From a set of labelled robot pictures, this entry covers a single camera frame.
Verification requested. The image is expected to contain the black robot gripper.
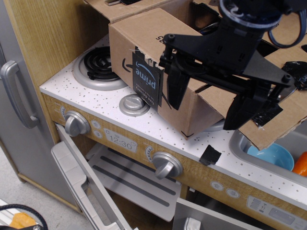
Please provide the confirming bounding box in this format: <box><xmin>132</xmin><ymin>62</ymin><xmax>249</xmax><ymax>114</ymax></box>
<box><xmin>158</xmin><ymin>16</ymin><xmax>296</xmax><ymax>131</ymax></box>

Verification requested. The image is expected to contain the large brown cardboard box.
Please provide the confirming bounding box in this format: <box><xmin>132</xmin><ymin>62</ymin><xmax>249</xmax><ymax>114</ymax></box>
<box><xmin>89</xmin><ymin>0</ymin><xmax>307</xmax><ymax>149</ymax></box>

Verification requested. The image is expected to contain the black tape piece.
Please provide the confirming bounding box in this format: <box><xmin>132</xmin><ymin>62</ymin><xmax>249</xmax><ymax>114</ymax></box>
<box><xmin>199</xmin><ymin>145</ymin><xmax>222</xmax><ymax>166</ymax></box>

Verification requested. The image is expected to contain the small grey stove knob disc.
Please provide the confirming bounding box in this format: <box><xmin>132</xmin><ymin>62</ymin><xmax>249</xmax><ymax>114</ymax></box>
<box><xmin>119</xmin><ymin>94</ymin><xmax>150</xmax><ymax>117</ymax></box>

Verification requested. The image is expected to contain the right grey oven knob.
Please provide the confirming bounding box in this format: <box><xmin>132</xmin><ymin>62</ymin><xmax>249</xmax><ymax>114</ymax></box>
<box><xmin>152</xmin><ymin>151</ymin><xmax>183</xmax><ymax>179</ymax></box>

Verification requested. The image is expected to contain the grey oven knob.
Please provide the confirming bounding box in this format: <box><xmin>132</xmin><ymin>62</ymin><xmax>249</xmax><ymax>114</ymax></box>
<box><xmin>65</xmin><ymin>111</ymin><xmax>91</xmax><ymax>137</ymax></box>
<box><xmin>152</xmin><ymin>151</ymin><xmax>183</xmax><ymax>179</ymax></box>

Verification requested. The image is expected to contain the light blue bowl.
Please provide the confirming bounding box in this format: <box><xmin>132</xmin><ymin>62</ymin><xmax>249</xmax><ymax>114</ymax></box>
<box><xmin>247</xmin><ymin>143</ymin><xmax>295</xmax><ymax>171</ymax></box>

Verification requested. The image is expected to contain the grey toy sink basin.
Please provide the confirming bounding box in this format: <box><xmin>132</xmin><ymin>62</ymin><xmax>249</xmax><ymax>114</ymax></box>
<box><xmin>229</xmin><ymin>122</ymin><xmax>307</xmax><ymax>187</ymax></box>

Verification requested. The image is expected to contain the orange toy vegetable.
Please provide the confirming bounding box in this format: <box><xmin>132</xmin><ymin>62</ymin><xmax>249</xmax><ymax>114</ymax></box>
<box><xmin>292</xmin><ymin>151</ymin><xmax>307</xmax><ymax>177</ymax></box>

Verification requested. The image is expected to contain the black coil stove burner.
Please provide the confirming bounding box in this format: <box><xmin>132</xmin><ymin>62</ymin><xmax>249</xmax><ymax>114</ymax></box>
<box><xmin>73</xmin><ymin>46</ymin><xmax>127</xmax><ymax>91</ymax></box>

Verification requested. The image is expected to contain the white oven rack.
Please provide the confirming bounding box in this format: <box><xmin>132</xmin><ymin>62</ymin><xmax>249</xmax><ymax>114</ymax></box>
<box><xmin>85</xmin><ymin>143</ymin><xmax>181</xmax><ymax>222</ymax></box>

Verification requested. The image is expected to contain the grey dishwasher door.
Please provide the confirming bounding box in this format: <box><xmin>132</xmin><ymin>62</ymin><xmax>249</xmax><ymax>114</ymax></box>
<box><xmin>172</xmin><ymin>198</ymin><xmax>258</xmax><ymax>230</ymax></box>

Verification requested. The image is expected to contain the left grey oven knob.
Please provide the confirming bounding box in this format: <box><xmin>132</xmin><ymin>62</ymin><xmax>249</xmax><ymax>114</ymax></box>
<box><xmin>65</xmin><ymin>111</ymin><xmax>91</xmax><ymax>137</ymax></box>

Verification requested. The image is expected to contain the wooden toy kitchen unit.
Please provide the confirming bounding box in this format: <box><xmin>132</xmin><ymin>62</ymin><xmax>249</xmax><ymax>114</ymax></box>
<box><xmin>4</xmin><ymin>0</ymin><xmax>307</xmax><ymax>230</ymax></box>

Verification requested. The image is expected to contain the grey oven door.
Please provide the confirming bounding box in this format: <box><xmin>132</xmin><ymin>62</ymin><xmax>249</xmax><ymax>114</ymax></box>
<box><xmin>51</xmin><ymin>124</ymin><xmax>132</xmax><ymax>230</ymax></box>

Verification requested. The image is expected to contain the grey fridge door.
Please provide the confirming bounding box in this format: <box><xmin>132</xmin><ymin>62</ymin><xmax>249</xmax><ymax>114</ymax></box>
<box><xmin>0</xmin><ymin>1</ymin><xmax>77</xmax><ymax>209</ymax></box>

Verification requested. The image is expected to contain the blue grey cable bundle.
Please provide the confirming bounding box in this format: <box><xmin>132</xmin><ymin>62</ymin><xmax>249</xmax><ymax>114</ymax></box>
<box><xmin>267</xmin><ymin>9</ymin><xmax>307</xmax><ymax>47</ymax></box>

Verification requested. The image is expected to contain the grey fridge door handle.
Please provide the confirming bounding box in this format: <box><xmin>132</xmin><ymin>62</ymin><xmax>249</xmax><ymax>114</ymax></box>
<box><xmin>0</xmin><ymin>60</ymin><xmax>39</xmax><ymax>129</ymax></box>

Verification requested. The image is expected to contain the black ring with orange object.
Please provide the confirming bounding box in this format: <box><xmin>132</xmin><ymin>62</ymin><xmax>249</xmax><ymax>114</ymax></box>
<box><xmin>0</xmin><ymin>203</ymin><xmax>47</xmax><ymax>230</ymax></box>

